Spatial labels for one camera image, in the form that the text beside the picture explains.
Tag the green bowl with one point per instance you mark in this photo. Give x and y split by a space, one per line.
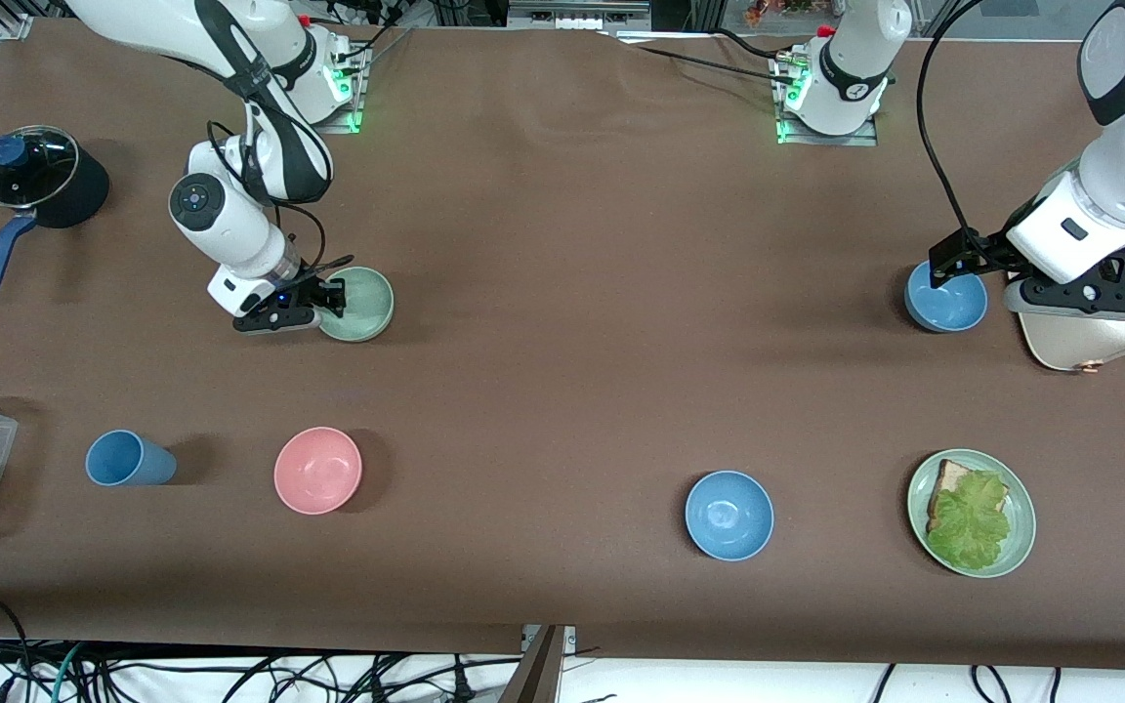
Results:
367 308

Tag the blue bowl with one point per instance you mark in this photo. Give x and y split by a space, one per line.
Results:
948 308
729 516

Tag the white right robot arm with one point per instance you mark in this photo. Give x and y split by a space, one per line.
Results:
221 210

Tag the pink bowl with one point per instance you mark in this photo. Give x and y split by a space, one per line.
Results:
318 471

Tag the cream toaster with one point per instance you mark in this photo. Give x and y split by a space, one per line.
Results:
1080 342

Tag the dark blue pot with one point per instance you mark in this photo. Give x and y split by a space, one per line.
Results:
84 195

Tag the blue ribbed cup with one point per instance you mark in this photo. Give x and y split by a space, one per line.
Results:
128 459

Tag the white bread slice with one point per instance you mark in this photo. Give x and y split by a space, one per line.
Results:
953 478

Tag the brown table cover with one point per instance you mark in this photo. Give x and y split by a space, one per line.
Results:
562 244

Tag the green plate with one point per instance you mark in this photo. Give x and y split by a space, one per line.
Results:
1020 508

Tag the green lettuce leaf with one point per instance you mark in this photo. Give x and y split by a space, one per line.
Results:
968 522

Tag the grey power strip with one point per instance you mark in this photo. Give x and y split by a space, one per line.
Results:
577 17

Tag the dark table beam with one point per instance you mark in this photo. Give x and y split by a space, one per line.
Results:
535 674

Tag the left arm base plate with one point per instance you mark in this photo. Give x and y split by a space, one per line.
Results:
855 140

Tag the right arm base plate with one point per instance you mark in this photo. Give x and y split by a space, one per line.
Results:
348 122

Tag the aluminium frame bar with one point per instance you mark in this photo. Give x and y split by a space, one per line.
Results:
16 27

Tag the grey metal bracket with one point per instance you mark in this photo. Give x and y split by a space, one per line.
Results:
570 640

